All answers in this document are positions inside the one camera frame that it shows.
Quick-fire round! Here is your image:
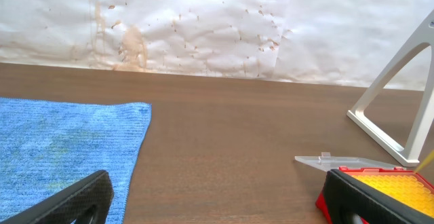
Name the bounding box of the blue cloth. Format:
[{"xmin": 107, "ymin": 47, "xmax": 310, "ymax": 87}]
[{"xmin": 0, "ymin": 96, "xmax": 153, "ymax": 224}]

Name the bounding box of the red and yellow tip box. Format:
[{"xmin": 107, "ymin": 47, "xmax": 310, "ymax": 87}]
[{"xmin": 294, "ymin": 151, "xmax": 434, "ymax": 224}]

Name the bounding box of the white and blue stand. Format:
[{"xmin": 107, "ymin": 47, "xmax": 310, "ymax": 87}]
[{"xmin": 346, "ymin": 9, "xmax": 434, "ymax": 168}]

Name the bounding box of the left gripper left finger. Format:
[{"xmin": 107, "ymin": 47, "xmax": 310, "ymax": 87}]
[{"xmin": 0, "ymin": 169, "xmax": 115, "ymax": 224}]

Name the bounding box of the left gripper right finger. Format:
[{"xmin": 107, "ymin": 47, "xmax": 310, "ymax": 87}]
[{"xmin": 321, "ymin": 168, "xmax": 434, "ymax": 224}]

